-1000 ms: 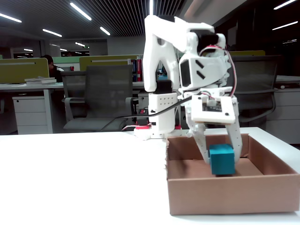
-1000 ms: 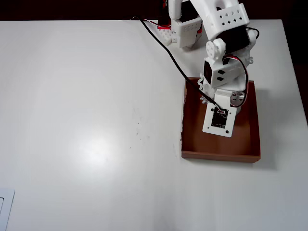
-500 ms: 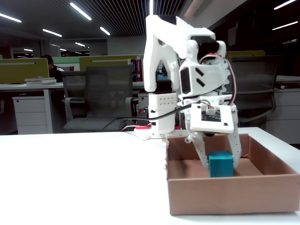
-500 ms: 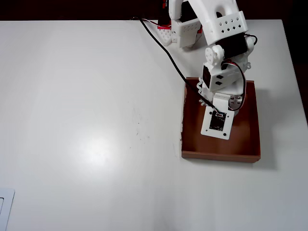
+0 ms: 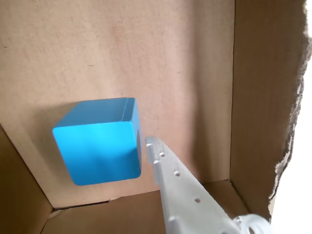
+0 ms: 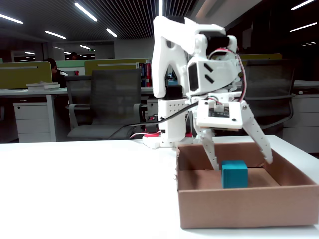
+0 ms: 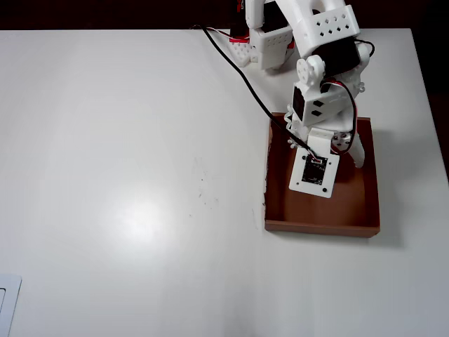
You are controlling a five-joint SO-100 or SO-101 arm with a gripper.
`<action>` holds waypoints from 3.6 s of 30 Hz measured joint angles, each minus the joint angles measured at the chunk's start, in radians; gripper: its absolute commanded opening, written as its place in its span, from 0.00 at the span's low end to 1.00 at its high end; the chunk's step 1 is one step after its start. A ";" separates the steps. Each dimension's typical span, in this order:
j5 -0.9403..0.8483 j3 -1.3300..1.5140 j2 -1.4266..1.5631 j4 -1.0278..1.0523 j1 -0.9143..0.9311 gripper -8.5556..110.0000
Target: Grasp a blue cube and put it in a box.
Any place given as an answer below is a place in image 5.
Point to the blue cube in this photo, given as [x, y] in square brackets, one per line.
[97, 151]

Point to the brown cardboard box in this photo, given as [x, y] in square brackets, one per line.
[170, 61]

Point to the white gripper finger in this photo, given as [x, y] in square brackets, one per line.
[185, 195]

